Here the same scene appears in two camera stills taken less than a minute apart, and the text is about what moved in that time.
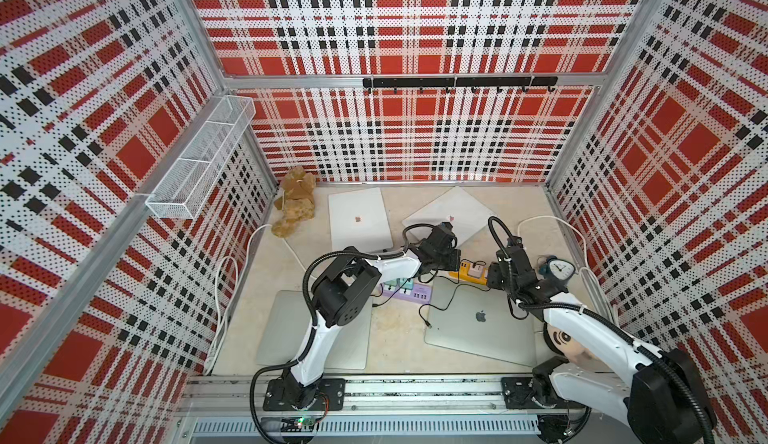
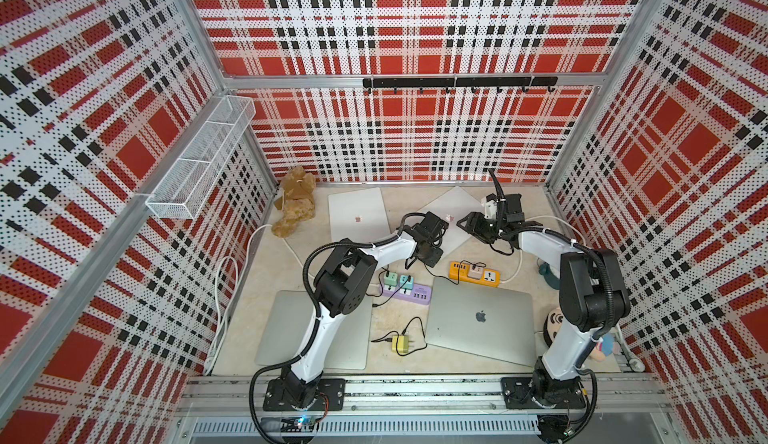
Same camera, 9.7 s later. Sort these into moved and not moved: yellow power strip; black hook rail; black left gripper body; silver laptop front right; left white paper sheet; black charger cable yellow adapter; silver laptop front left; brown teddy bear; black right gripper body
Moved: black charger cable yellow adapter; black left gripper body; black right gripper body
Not moved: brown teddy bear; black hook rail; left white paper sheet; silver laptop front right; silver laptop front left; yellow power strip
